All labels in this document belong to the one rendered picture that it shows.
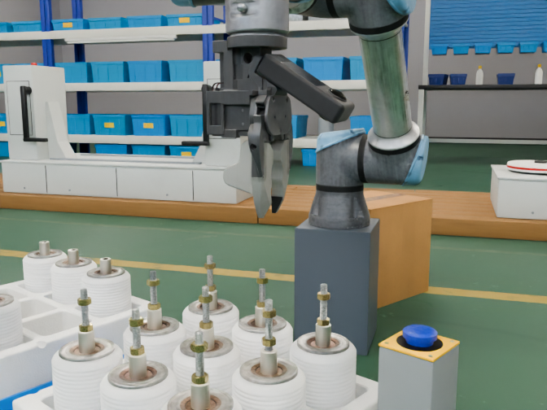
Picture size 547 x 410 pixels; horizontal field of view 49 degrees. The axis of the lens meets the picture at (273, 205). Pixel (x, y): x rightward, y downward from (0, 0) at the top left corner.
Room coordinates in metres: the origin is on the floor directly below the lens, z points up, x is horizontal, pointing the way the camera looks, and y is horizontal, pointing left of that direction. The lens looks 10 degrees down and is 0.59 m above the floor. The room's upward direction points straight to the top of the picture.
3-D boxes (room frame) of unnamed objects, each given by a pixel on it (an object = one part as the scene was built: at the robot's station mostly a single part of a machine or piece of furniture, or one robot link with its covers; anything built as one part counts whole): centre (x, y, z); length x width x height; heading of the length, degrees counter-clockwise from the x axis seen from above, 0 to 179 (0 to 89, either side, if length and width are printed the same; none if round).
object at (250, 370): (0.73, 0.01, 0.25); 0.08 x 0.08 x 0.01
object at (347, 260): (1.45, -0.16, 0.15); 0.18 x 0.18 x 0.30; 73
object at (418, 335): (0.67, -0.17, 0.32); 0.04 x 0.04 x 0.02
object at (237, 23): (0.73, 0.02, 0.69); 0.08 x 0.08 x 0.05
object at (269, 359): (0.73, 0.01, 0.26); 0.02 x 0.02 x 0.03
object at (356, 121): (5.71, -0.95, 0.36); 0.50 x 0.38 x 0.21; 163
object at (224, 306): (0.97, 0.11, 0.25); 0.08 x 0.08 x 0.01
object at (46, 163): (3.49, 0.80, 0.45); 1.45 x 0.57 x 0.74; 73
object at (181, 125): (6.24, 0.79, 0.36); 0.50 x 0.38 x 0.21; 162
